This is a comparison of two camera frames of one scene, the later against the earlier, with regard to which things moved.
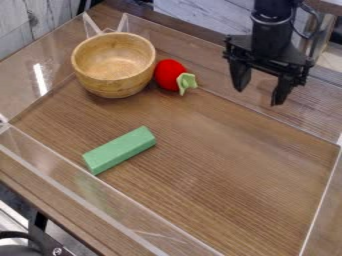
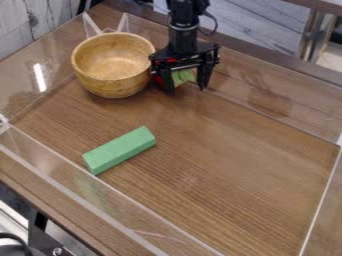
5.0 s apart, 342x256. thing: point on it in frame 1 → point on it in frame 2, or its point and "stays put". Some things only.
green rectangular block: (119, 150) stays put
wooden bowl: (114, 64) stays put
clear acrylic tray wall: (230, 173) stays put
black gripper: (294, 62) → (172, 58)
